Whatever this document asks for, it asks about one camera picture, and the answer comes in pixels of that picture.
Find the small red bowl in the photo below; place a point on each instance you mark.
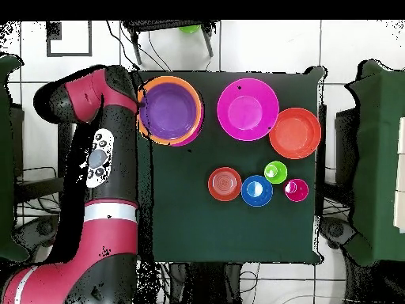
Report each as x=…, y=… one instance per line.
x=224, y=183

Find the pink bowl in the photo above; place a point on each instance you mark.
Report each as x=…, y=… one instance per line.
x=246, y=109
x=186, y=144

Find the orange bowl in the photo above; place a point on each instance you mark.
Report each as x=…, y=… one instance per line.
x=167, y=79

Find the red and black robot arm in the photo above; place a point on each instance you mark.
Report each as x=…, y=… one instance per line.
x=110, y=237

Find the blue bowl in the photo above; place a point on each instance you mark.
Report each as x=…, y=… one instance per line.
x=257, y=191

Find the dark green tablecloth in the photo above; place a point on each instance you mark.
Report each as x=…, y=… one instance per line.
x=190, y=228

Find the green cup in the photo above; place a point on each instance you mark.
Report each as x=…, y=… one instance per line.
x=276, y=172

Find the red cup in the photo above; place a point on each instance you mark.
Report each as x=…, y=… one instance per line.
x=296, y=190

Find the shallow red-orange bowl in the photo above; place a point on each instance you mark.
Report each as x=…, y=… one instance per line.
x=295, y=133

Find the lime green bowl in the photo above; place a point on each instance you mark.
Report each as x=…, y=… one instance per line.
x=190, y=29

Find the black office chair base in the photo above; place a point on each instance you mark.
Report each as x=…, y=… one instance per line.
x=41, y=229
x=335, y=230

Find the black stool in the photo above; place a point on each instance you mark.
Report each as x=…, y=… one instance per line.
x=164, y=24

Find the green cloth side table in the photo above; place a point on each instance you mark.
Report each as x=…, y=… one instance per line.
x=6, y=126
x=379, y=158

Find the white boxes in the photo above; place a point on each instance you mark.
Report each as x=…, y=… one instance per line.
x=401, y=205

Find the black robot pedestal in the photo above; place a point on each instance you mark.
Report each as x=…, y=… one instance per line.
x=202, y=285

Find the black table frame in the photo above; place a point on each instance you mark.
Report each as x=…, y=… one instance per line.
x=38, y=188
x=321, y=142

